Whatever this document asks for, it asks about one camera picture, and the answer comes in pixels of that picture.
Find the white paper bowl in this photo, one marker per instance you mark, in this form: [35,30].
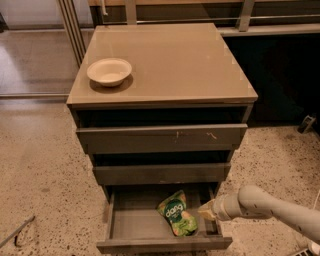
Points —
[109,72]

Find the top grey drawer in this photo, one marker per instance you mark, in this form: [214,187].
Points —
[161,138]

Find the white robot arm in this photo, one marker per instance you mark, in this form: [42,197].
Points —
[252,202]

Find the grey drawer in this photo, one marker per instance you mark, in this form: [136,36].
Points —
[161,138]
[161,174]
[135,226]

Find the green rice chip bag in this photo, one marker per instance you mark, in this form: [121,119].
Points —
[174,210]

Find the middle grey drawer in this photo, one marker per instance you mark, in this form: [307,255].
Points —
[161,174]

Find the grey drawer cabinet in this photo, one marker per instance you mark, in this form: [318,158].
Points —
[182,74]

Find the bottom grey drawer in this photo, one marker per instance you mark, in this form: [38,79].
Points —
[135,226]

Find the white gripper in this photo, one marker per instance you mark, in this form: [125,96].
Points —
[220,208]

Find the metal railing frame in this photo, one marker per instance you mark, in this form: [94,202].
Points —
[291,25]

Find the small dark floor bracket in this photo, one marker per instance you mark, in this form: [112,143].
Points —
[306,124]

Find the grey rod on floor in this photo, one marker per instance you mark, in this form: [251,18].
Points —
[16,231]

